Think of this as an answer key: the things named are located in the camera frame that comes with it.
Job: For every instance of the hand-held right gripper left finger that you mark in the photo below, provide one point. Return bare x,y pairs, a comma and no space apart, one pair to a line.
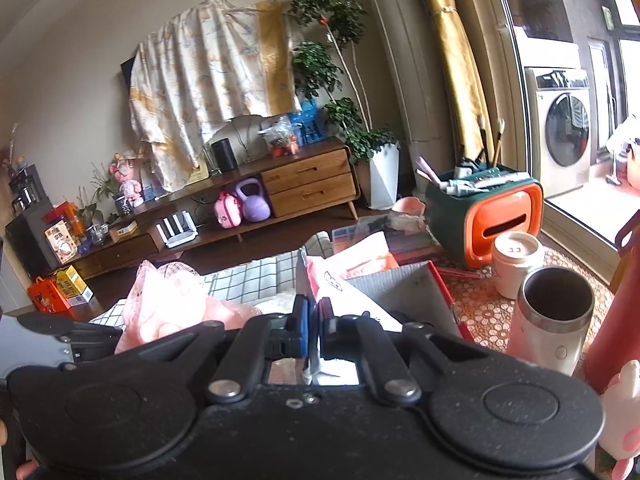
304,330

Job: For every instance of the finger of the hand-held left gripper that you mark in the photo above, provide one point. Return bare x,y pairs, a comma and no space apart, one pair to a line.
92,350
85,327

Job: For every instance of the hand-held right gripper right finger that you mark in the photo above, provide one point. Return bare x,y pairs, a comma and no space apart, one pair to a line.
326,330

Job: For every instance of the pink white plastic bag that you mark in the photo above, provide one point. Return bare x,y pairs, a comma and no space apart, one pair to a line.
327,280

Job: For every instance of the pink mesh bath pouf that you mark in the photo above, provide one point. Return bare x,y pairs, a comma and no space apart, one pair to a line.
165,300

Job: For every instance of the red cardboard box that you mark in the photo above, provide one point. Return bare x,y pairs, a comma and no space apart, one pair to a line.
430,285

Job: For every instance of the yellow gift box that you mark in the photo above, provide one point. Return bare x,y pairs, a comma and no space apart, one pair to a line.
72,282

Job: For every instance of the red gift bag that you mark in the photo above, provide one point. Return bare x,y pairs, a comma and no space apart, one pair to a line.
47,297

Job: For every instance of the pink white paper packet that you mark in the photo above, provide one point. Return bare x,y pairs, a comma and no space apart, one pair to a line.
365,255

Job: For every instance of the white orange snack box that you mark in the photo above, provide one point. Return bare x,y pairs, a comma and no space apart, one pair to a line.
61,242

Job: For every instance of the clear compartment box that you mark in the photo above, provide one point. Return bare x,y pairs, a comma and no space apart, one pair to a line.
355,235

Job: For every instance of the small wooden box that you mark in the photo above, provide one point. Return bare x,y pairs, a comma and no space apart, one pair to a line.
123,231

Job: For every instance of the black cabinet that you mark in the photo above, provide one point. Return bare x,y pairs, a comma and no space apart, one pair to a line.
25,240

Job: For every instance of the dark book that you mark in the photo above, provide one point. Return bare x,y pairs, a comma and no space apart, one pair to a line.
415,247

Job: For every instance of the potted plant in vase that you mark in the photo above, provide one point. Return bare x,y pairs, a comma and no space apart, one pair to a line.
121,205

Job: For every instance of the white router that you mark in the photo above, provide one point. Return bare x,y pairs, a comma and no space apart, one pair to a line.
180,237

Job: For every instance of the purple kettlebell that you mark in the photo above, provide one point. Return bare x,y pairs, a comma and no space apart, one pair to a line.
255,207

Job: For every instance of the wooden TV cabinet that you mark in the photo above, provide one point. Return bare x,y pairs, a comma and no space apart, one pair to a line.
310,190

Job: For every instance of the pink doll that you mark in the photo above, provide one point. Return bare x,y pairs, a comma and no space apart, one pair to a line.
127,190

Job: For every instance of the pink bowl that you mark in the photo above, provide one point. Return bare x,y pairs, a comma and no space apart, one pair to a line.
410,205

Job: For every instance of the patterned lace table mat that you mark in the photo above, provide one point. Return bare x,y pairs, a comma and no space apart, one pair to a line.
480,320

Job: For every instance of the black coffee maker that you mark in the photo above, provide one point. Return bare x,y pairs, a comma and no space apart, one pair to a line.
25,185

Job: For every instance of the blue toy box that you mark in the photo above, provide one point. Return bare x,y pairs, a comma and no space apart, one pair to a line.
150,180

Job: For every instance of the dried flower arrangement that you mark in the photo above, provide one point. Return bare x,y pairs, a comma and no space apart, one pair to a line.
17,162

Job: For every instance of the pink tube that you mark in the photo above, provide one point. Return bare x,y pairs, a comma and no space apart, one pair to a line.
429,170

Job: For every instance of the black speaker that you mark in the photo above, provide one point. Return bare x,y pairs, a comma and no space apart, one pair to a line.
224,155

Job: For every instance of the clear bag of toys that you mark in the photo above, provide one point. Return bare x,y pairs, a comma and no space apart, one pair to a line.
280,137

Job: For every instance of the white lidded cup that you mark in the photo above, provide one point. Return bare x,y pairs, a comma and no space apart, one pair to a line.
515,270

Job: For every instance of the orange green desk organizer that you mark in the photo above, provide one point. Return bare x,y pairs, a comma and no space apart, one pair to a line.
505,220

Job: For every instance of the white steel tumbler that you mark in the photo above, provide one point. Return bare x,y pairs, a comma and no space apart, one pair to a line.
540,340

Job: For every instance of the makeup brush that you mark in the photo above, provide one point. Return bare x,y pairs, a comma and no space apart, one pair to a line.
498,140
482,140

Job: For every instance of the black television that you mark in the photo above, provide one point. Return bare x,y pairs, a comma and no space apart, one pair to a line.
127,67

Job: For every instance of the floral patterned sheet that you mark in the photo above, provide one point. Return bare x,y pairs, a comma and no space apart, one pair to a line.
200,75

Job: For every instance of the beige standing air conditioner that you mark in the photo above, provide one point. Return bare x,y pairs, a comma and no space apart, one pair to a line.
400,60

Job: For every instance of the red water bottle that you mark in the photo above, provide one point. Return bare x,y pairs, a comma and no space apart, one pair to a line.
615,320

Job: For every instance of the yellow curtain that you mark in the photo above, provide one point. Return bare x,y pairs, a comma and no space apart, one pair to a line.
450,60

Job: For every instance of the white pink rabbit plush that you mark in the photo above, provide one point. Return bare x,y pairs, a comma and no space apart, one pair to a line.
625,410

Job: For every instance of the white washing machine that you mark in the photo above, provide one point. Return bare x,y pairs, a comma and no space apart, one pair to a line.
565,130

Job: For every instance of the potted tree in white pot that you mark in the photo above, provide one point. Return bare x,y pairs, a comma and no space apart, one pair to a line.
320,5

